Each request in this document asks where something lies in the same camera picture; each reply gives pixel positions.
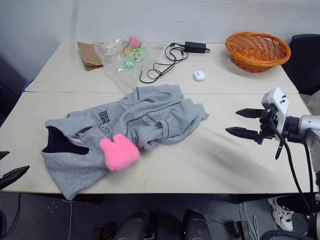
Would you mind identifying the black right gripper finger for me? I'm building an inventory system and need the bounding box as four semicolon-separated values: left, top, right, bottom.
225;126;261;144
235;107;266;120

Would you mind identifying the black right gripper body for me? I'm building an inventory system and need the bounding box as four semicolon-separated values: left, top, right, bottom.
255;104;279;146

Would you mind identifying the orange wicker basket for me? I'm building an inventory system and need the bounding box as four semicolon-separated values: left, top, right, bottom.
225;31;292;74

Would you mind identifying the white earbuds case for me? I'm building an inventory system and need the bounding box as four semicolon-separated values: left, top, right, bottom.
192;70;206;82

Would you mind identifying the black chair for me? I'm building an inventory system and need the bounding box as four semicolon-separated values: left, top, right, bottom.
281;34;320;96

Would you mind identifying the white sneaker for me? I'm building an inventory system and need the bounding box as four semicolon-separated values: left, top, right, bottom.
267;196;295;232

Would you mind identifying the black power adapter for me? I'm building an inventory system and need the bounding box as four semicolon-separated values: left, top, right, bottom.
184;40;212;54

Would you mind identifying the grey zip hoodie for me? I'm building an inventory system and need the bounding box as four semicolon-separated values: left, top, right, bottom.
40;84;210;201

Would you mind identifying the dark rounded shape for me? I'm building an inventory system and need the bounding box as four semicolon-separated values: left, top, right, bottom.
116;210;151;240
183;209;211;240

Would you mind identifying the pink fluffy plush pouch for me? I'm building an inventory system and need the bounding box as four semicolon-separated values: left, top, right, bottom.
99;133;141;173

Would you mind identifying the brown paper bag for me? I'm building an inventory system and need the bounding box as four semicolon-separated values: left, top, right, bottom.
76;41;105;72

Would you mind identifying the clear plastic bag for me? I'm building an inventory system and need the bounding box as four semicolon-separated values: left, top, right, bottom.
93;35;166;93

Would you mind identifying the pink soft toy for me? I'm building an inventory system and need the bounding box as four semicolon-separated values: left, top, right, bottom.
128;35;142;49

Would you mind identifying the yellow soft toy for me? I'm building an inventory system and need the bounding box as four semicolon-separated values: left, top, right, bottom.
122;45;137;57

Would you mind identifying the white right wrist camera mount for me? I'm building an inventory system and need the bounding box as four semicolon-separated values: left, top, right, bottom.
261;86;291;141

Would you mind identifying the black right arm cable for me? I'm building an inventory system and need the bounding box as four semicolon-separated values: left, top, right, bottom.
267;116;316;216

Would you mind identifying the black adapter cable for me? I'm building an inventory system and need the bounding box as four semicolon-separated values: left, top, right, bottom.
139;42;190;84

